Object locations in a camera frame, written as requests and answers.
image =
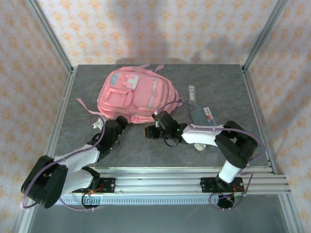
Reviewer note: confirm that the pink school backpack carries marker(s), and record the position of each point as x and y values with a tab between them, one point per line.
136	94

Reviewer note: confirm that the newsprint pouch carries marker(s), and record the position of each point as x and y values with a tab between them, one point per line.
200	146

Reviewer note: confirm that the grey pencil case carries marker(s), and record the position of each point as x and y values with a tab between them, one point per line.
199	116

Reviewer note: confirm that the clear pen pack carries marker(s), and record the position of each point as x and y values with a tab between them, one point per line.
210	116

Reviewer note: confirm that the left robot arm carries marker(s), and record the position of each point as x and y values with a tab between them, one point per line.
80	155

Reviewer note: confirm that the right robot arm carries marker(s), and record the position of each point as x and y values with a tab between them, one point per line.
199	133

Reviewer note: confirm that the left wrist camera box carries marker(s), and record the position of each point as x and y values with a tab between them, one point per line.
112	127

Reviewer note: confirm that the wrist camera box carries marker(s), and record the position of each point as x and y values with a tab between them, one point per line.
112	127
166	120

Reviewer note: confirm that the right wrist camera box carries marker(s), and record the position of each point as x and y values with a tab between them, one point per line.
166	120

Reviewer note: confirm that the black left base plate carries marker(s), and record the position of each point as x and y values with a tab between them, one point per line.
108	185

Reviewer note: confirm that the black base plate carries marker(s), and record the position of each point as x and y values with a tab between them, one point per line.
108	185
206	184

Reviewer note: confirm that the aluminium mounting rail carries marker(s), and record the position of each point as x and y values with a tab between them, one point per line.
158	182

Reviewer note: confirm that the aluminium side rail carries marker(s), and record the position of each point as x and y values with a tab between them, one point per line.
260	116
60	116

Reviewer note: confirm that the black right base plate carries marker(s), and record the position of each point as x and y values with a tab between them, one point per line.
206	184

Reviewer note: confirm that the aluminium frame post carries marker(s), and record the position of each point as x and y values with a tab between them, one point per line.
262	34
51	36

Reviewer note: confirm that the aluminium frame leg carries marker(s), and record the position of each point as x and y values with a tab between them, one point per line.
290	213
24	216

